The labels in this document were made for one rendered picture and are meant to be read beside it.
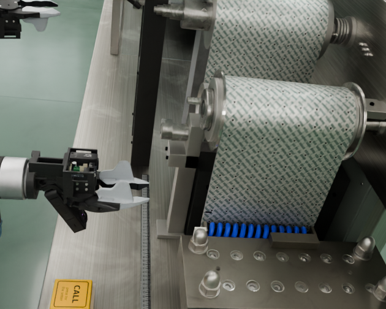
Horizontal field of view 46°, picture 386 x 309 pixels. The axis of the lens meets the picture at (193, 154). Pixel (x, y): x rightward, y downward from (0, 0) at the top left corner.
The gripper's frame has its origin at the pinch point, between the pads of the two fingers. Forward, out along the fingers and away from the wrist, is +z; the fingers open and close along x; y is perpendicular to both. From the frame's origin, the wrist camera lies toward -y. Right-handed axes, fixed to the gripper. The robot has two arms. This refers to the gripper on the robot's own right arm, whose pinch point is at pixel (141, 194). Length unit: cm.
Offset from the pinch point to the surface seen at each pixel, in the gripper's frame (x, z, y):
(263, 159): -0.8, 20.9, 10.6
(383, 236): 13, 64, -21
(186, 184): 7.3, 9.6, -3.1
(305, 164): -0.8, 29.1, 10.2
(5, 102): 208, -81, -109
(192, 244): -8.2, 9.7, -4.2
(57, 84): 239, -52, -108
